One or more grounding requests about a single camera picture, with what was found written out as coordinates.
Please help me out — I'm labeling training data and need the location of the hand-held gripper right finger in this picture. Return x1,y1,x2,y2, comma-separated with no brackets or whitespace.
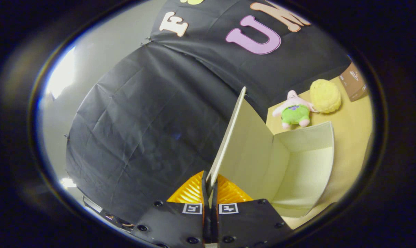
212,174,293,248

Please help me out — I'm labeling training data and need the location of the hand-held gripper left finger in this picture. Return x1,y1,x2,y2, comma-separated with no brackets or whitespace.
130,170,212,248

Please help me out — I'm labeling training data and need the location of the beige fabric storage box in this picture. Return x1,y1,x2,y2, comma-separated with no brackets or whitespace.
208,86,335,218

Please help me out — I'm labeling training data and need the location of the pink and green plush toy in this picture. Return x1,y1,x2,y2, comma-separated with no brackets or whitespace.
273,90,318,130

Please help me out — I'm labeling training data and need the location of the yellow round plush toy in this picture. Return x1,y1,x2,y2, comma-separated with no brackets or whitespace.
309,79,342,114

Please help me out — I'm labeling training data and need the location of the brown book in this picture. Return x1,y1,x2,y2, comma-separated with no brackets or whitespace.
339,62,368,102

